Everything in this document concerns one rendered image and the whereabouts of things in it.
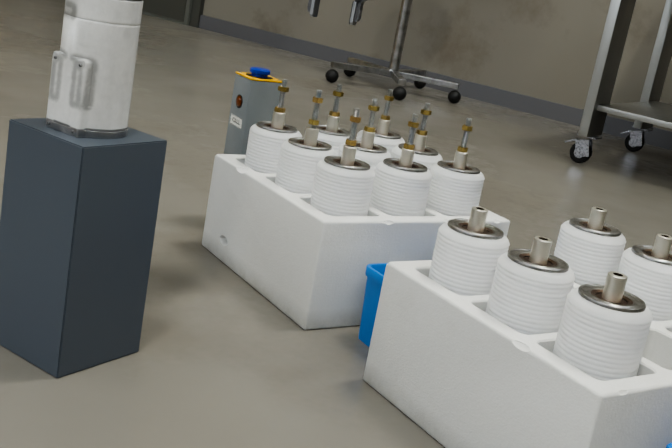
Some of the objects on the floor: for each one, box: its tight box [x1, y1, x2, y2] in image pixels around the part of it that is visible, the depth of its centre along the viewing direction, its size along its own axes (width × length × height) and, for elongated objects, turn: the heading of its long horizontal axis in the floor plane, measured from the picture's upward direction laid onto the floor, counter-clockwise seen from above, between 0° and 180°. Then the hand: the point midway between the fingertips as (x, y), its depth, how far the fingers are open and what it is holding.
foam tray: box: [363, 260, 672, 448], centre depth 125 cm, size 39×39×18 cm
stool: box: [325, 0, 461, 103], centre depth 441 cm, size 62×65×69 cm
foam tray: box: [202, 154, 510, 330], centre depth 169 cm, size 39×39×18 cm
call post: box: [224, 74, 282, 155], centre depth 186 cm, size 7×7×31 cm
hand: (334, 12), depth 152 cm, fingers open, 6 cm apart
